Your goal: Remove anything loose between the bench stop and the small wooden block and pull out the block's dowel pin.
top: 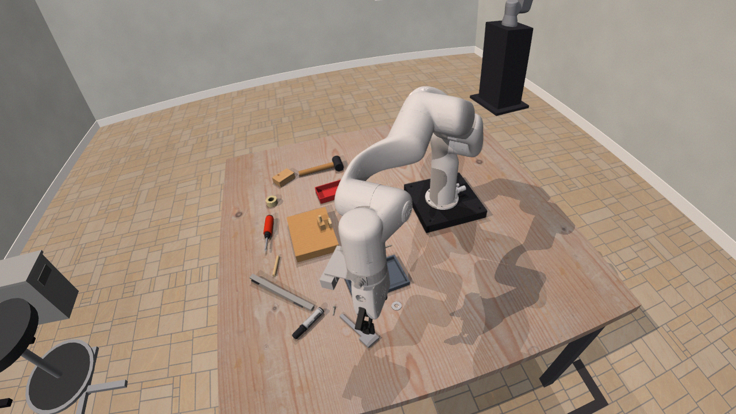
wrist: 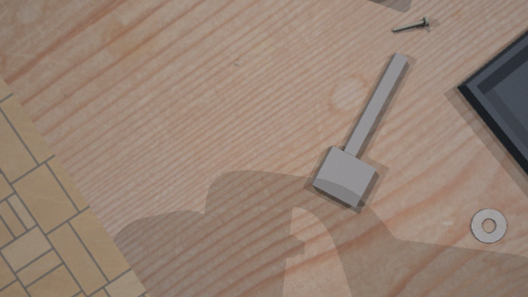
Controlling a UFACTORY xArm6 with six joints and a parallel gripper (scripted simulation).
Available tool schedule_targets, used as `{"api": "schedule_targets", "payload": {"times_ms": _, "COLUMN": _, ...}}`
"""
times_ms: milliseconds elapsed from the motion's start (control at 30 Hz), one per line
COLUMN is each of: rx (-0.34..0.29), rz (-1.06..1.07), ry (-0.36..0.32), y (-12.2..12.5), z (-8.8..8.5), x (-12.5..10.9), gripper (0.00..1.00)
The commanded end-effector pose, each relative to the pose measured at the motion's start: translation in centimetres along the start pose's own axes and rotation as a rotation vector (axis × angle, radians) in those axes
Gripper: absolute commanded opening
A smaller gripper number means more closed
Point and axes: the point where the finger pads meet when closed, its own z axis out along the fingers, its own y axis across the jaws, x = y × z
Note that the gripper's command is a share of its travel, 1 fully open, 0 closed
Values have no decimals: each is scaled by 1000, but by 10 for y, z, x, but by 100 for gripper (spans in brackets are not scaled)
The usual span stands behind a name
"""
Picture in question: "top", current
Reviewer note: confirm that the beige ring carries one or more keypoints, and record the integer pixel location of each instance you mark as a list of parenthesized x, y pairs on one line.
[(271, 201)]

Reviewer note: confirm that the red open-top tray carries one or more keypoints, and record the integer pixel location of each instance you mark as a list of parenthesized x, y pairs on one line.
[(327, 192)]

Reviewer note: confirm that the red-handled screwdriver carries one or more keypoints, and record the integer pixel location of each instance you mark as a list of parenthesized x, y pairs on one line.
[(268, 228)]

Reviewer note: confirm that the light brown wooden board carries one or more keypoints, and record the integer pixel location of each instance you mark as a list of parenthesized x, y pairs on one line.
[(309, 241)]

